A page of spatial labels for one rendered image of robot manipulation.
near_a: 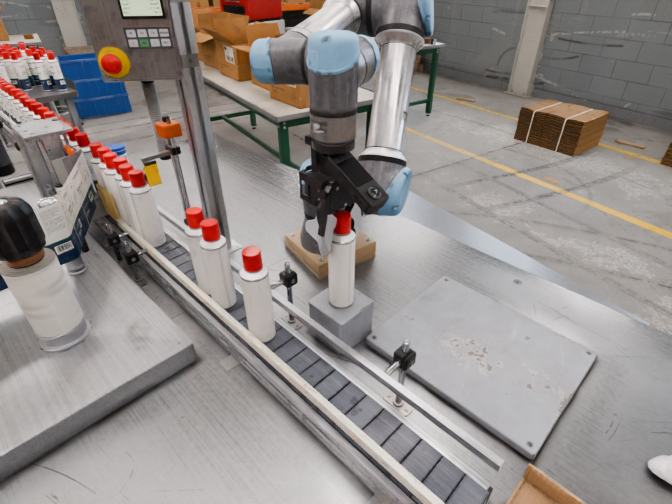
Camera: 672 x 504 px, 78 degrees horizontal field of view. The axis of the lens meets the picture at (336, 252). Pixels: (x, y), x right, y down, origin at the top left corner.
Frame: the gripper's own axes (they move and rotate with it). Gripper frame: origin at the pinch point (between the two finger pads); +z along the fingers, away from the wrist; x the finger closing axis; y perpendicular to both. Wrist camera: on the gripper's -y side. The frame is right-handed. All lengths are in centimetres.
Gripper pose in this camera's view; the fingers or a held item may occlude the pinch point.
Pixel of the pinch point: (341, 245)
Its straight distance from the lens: 77.7
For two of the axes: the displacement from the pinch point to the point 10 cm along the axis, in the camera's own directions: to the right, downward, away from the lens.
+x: -7.1, 4.0, -5.8
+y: -7.1, -4.0, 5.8
